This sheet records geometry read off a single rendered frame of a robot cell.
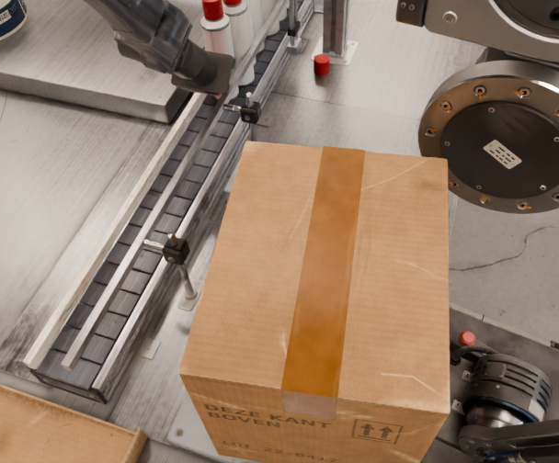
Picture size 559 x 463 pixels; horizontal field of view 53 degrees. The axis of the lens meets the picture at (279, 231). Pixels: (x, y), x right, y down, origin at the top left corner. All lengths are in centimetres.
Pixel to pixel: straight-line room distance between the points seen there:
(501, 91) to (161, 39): 45
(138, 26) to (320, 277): 42
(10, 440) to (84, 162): 52
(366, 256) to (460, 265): 140
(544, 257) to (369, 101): 108
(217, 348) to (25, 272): 55
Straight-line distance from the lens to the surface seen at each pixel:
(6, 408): 91
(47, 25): 145
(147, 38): 80
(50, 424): 87
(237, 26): 106
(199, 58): 90
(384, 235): 59
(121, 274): 79
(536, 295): 198
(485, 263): 199
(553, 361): 160
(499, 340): 158
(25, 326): 96
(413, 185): 64
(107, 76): 124
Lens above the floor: 159
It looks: 53 degrees down
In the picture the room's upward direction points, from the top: 4 degrees counter-clockwise
